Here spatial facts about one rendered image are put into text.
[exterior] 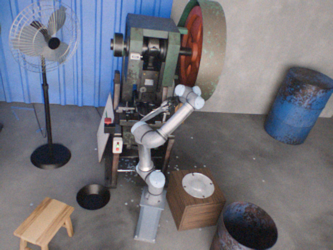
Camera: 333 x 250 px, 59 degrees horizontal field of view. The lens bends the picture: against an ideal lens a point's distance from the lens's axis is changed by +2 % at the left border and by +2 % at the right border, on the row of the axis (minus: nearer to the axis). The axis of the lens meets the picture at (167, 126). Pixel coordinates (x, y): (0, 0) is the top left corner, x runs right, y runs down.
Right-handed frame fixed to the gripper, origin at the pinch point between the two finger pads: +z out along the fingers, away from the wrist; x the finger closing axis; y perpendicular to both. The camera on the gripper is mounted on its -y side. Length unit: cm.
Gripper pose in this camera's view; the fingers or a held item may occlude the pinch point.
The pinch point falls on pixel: (163, 106)
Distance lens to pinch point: 225.5
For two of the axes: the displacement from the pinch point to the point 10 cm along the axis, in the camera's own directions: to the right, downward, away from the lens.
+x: 5.0, 8.5, 1.9
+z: -7.3, 2.9, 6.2
